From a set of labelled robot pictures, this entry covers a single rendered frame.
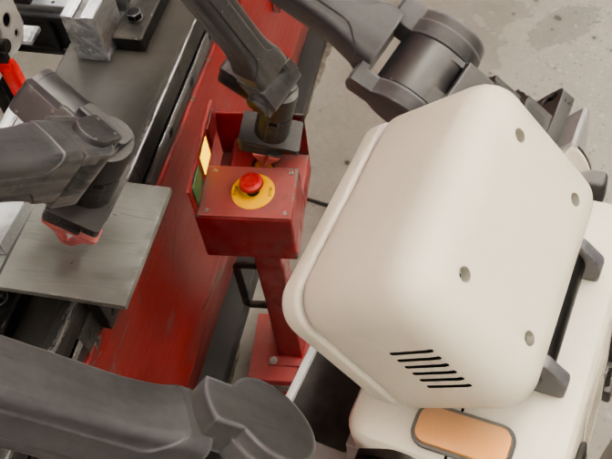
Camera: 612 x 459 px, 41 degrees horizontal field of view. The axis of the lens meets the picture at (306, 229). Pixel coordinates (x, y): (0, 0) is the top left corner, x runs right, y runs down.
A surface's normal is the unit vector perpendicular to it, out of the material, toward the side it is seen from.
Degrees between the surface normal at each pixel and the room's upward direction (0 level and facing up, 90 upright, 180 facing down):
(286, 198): 0
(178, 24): 0
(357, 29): 30
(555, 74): 0
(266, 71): 83
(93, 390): 52
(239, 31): 83
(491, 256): 48
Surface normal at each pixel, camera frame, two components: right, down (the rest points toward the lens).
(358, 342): -0.41, 0.77
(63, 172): 0.72, 0.68
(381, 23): 0.04, -0.10
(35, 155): 0.63, -0.67
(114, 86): -0.09, -0.57
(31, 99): -0.25, 0.18
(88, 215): 0.40, -0.44
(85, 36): -0.22, 0.81
